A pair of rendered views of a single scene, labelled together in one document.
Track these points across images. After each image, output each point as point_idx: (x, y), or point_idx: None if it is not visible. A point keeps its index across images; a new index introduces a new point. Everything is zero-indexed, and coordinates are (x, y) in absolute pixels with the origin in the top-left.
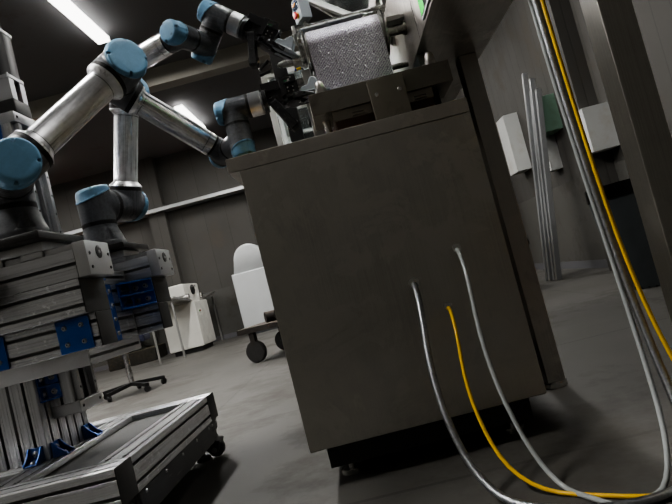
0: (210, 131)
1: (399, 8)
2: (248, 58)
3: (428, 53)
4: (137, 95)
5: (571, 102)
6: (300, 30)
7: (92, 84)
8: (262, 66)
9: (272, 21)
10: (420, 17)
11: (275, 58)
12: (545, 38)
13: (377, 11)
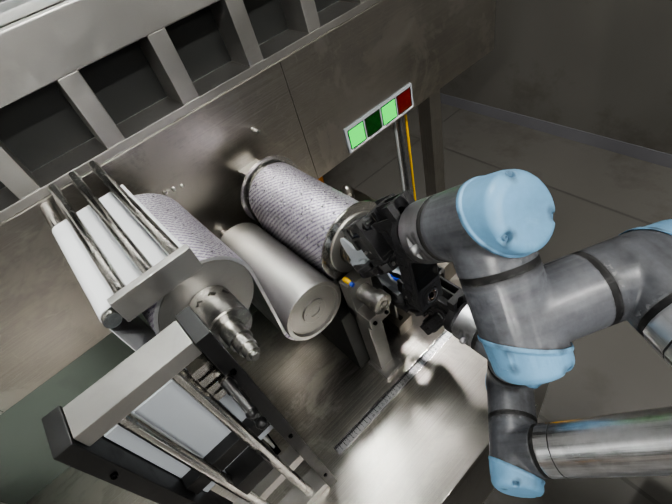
0: (549, 424)
1: (234, 154)
2: (438, 286)
3: (349, 185)
4: None
5: (413, 176)
6: (361, 203)
7: None
8: (248, 400)
9: (384, 198)
10: (336, 152)
11: (229, 353)
12: (405, 147)
13: (264, 159)
